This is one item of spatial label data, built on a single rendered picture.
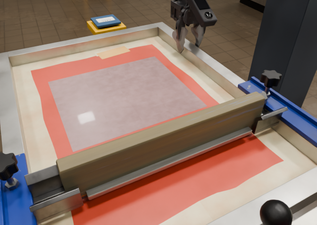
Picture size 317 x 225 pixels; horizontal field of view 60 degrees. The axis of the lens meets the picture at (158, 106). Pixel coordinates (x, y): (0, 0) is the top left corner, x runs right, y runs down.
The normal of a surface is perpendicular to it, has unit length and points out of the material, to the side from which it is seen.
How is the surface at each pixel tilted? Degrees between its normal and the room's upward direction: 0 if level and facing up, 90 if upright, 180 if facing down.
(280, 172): 0
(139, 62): 0
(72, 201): 90
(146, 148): 90
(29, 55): 90
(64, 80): 0
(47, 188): 90
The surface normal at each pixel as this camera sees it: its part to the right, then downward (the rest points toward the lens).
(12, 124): 0.00, -0.79
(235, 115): 0.45, 0.55
